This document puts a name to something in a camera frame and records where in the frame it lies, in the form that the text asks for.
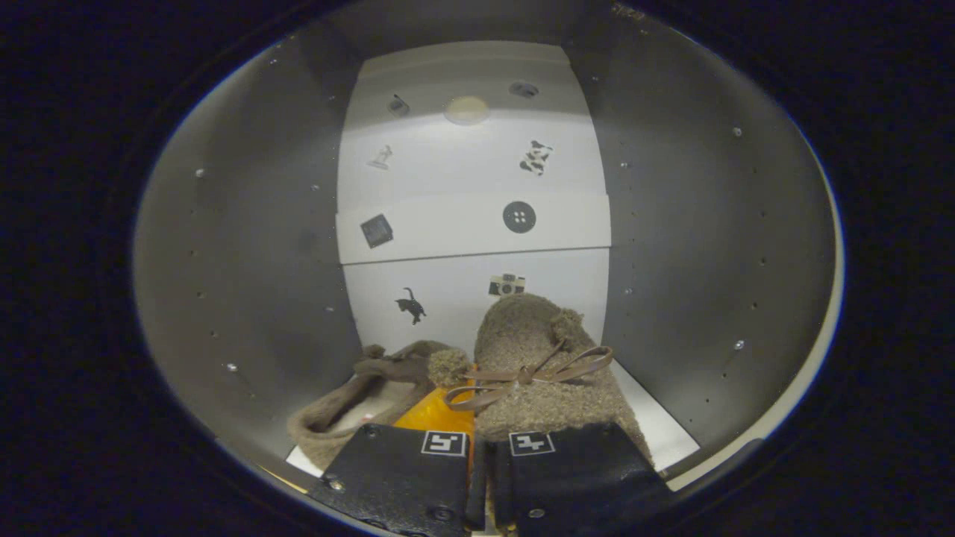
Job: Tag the brown fuzzy slipper shoe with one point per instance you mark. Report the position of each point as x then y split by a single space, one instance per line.
530 403
351 406

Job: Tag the grey shoe cabinet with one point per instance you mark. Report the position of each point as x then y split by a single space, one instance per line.
246 224

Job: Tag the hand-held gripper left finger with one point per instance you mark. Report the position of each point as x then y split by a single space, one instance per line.
395 477

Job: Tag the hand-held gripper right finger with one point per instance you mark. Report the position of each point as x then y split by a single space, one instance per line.
574 477

